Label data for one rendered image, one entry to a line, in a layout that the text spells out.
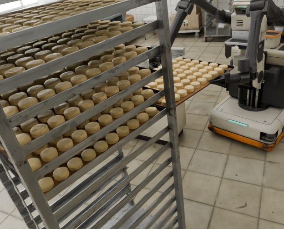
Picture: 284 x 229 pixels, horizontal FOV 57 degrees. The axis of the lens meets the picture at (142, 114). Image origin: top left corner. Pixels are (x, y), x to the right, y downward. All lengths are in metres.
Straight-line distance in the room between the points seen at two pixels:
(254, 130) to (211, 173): 0.53
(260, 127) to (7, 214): 2.20
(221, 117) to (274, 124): 0.44
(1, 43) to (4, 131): 0.20
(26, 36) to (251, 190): 1.92
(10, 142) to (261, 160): 2.12
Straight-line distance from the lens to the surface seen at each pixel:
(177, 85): 1.34
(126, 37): 0.87
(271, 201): 2.19
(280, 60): 2.47
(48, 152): 0.86
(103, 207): 1.74
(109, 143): 0.99
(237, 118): 2.49
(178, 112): 2.50
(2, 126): 0.68
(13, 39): 0.68
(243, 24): 2.20
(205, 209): 2.07
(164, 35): 0.97
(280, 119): 2.54
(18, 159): 0.72
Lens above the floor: 1.62
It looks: 31 degrees down
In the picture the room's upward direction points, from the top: 9 degrees counter-clockwise
